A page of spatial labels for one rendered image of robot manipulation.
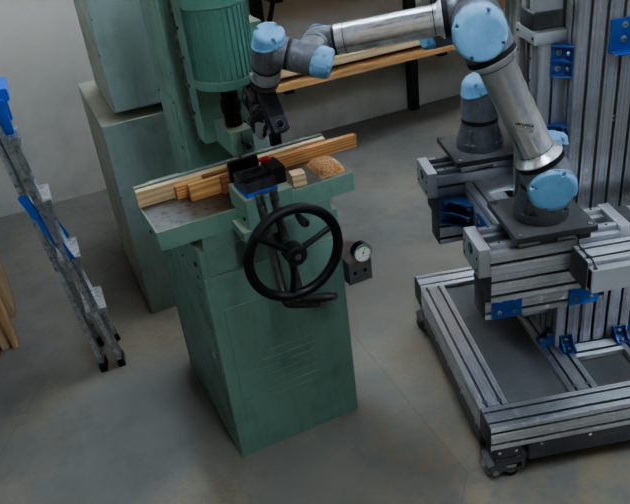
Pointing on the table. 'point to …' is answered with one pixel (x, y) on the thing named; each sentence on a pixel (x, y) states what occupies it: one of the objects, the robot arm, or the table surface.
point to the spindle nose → (231, 108)
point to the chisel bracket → (229, 137)
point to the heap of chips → (325, 166)
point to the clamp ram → (241, 165)
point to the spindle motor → (218, 43)
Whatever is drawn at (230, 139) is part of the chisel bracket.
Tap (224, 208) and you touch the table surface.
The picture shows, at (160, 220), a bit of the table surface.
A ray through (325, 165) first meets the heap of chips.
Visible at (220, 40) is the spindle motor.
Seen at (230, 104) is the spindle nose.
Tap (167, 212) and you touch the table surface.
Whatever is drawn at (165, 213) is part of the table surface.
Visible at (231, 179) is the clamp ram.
